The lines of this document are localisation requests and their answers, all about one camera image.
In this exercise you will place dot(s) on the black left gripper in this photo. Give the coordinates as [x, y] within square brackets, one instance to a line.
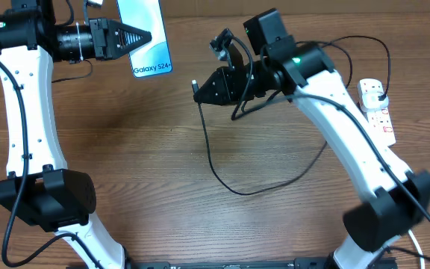
[110, 28]

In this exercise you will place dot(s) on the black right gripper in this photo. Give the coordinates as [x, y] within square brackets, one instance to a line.
[219, 81]

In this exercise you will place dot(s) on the Samsung Galaxy smartphone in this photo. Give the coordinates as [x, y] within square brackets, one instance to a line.
[152, 58]

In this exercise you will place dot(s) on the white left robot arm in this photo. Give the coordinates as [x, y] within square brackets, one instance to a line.
[39, 188]

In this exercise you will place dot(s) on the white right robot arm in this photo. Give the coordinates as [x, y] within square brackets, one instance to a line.
[393, 198]

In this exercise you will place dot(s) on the white charger plug adapter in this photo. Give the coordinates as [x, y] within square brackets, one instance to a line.
[370, 102]

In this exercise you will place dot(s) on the white power strip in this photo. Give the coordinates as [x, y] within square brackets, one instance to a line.
[379, 120]

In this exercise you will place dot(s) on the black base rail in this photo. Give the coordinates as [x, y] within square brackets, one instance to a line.
[237, 265]

